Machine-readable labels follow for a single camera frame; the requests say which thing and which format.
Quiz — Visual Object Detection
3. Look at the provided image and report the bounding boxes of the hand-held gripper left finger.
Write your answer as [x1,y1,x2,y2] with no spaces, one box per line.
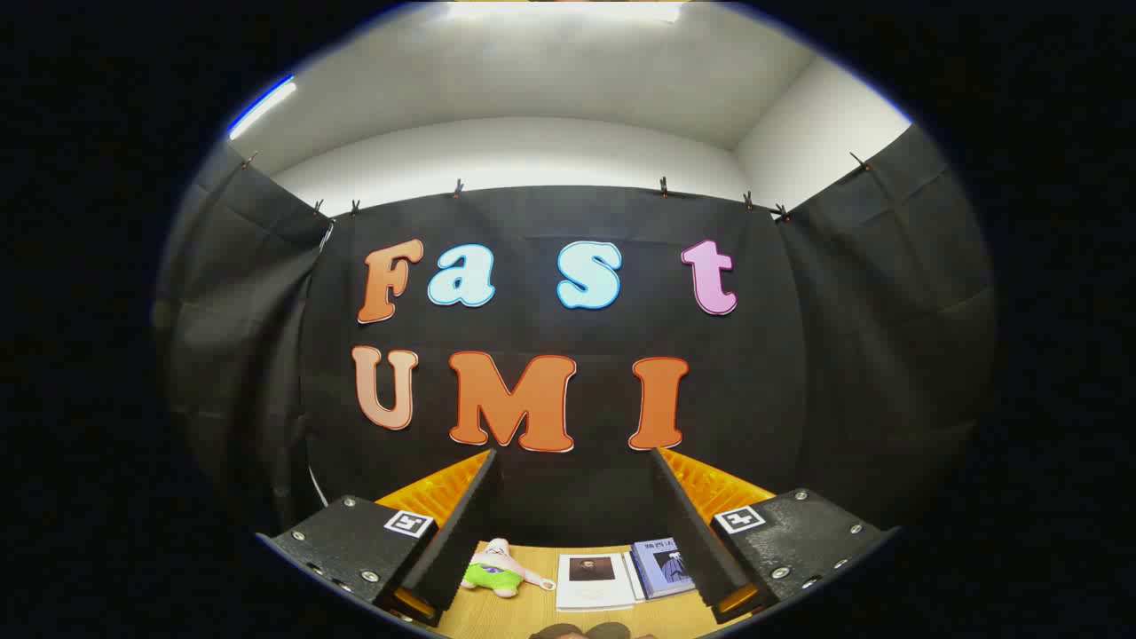
[256,448,502,629]

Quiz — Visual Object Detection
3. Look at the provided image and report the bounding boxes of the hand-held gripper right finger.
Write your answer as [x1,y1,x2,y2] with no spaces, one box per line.
[648,446,899,627]

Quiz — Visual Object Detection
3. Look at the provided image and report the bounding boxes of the light blue cover book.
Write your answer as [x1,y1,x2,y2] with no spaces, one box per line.
[632,538,698,600]

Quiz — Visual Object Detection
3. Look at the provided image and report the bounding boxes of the pink plush toy green shorts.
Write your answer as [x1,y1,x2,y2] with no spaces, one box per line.
[460,538,557,599]

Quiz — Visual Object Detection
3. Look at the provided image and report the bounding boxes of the white book with portrait cover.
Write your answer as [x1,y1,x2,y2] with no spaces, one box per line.
[556,552,636,612]

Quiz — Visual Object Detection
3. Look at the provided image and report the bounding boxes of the black backdrop cloth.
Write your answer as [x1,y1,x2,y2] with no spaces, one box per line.
[155,124,999,547]

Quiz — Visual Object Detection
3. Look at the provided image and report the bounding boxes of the row of black cloth clips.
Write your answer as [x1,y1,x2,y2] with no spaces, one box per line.
[240,149,875,223]

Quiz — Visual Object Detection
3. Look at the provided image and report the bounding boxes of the long ceiling light strip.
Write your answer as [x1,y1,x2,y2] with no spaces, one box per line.
[228,75,297,141]

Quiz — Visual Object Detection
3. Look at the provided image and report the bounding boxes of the wide ceiling light panel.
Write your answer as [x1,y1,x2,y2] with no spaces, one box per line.
[439,0,684,25]

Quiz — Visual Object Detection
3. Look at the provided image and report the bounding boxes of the thin white cable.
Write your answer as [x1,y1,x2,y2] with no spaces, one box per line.
[304,217,336,509]

